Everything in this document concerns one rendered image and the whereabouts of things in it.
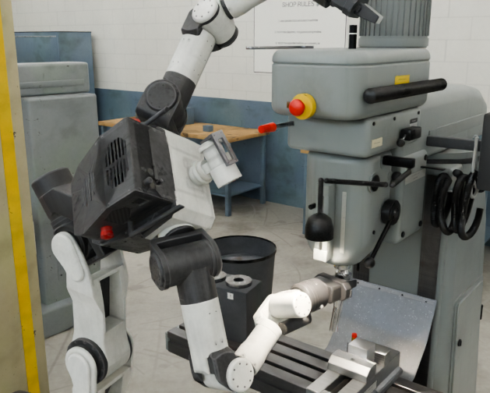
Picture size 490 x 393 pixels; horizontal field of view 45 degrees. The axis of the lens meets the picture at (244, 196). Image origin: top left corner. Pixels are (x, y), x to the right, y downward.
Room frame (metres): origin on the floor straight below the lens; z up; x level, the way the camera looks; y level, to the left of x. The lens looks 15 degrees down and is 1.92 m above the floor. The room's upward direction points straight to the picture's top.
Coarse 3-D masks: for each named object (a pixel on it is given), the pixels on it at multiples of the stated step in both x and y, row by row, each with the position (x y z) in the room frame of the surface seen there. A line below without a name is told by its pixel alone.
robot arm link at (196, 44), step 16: (208, 0) 1.65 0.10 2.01; (192, 16) 1.65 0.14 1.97; (208, 16) 1.62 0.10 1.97; (192, 32) 1.63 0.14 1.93; (208, 32) 1.65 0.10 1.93; (192, 48) 1.62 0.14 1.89; (208, 48) 1.65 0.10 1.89; (176, 64) 1.60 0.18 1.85; (192, 64) 1.60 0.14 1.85; (192, 80) 1.59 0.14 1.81
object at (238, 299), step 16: (224, 272) 1.92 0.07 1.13; (224, 288) 1.81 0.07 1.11; (240, 288) 1.81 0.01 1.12; (256, 288) 1.84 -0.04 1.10; (224, 304) 1.81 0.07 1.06; (240, 304) 1.78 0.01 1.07; (256, 304) 1.84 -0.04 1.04; (224, 320) 1.81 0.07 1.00; (240, 320) 1.78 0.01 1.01; (240, 336) 1.78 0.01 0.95
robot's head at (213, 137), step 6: (216, 132) 1.39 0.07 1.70; (222, 132) 1.40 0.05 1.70; (210, 138) 1.39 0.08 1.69; (216, 138) 1.38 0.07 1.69; (222, 138) 1.39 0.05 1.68; (204, 144) 1.39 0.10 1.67; (216, 144) 1.37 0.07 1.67; (228, 144) 1.39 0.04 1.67; (222, 150) 1.37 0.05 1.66; (228, 150) 1.39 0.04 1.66; (222, 156) 1.37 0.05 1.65; (234, 156) 1.38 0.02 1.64; (228, 162) 1.36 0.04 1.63; (234, 162) 1.37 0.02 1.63
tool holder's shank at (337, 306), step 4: (336, 304) 1.57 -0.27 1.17; (340, 304) 1.56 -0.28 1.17; (336, 308) 1.56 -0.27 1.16; (340, 308) 1.57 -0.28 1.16; (336, 312) 1.57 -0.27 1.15; (332, 316) 1.57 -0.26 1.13; (336, 316) 1.56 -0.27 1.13; (332, 320) 1.57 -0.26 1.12; (336, 320) 1.56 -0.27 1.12; (332, 324) 1.56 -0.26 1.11; (336, 324) 1.56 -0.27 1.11; (332, 328) 1.56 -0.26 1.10; (336, 328) 1.56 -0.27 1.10
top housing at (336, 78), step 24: (312, 48) 1.57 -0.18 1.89; (336, 48) 1.57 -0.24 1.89; (360, 48) 1.57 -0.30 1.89; (384, 48) 1.57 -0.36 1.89; (408, 48) 1.60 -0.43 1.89; (288, 72) 1.44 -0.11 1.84; (312, 72) 1.40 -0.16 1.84; (336, 72) 1.36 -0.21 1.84; (360, 72) 1.36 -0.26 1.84; (384, 72) 1.44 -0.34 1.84; (408, 72) 1.56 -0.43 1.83; (288, 96) 1.44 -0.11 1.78; (312, 96) 1.40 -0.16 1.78; (336, 96) 1.36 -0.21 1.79; (360, 96) 1.36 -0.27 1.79
